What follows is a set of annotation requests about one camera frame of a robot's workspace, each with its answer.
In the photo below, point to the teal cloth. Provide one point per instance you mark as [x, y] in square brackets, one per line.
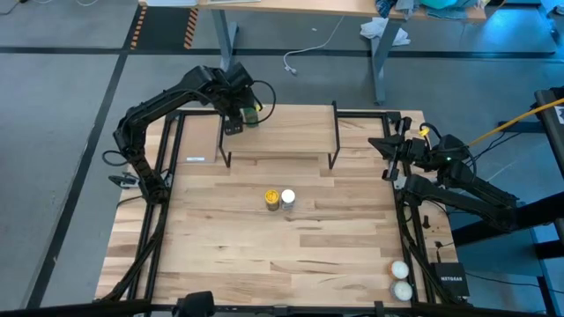
[440, 3]

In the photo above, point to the green-lidded green herb jar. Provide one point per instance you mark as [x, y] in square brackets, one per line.
[252, 118]

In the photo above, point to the yellow-lidded chili seasoning jar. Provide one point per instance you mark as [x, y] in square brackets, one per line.
[272, 196]

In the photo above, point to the flat wooden board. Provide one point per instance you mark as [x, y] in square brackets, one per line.
[198, 136]

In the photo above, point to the blue-grey cloth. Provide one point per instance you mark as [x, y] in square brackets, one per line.
[449, 14]

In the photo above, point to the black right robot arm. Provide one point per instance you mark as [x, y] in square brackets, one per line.
[462, 198]

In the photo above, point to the wooden desk with grey legs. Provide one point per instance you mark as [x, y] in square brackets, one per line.
[308, 6]

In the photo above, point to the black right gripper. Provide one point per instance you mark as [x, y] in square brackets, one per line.
[412, 152]

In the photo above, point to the black camera on frame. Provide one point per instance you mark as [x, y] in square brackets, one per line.
[196, 304]

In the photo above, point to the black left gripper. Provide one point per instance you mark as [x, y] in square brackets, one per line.
[238, 100]

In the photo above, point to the dark blue plaid cloth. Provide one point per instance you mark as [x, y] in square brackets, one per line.
[385, 6]

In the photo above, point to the black Netgear network switch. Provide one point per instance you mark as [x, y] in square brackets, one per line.
[450, 279]

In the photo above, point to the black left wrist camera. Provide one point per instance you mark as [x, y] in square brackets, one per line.
[240, 75]

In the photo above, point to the white round lidded container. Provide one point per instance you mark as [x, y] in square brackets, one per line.
[402, 290]
[398, 269]

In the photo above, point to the crumpled white cloth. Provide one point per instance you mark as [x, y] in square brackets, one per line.
[374, 28]

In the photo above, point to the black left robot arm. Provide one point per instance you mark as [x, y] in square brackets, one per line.
[165, 100]

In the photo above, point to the wooden shelf with black legs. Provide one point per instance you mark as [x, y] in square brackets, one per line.
[286, 130]

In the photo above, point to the black table frame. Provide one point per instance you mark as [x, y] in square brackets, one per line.
[361, 115]

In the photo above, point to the black mat with orange stripes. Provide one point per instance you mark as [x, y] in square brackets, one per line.
[163, 26]

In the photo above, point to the white-lidded bagel sesame jar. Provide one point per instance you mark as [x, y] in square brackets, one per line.
[288, 196]

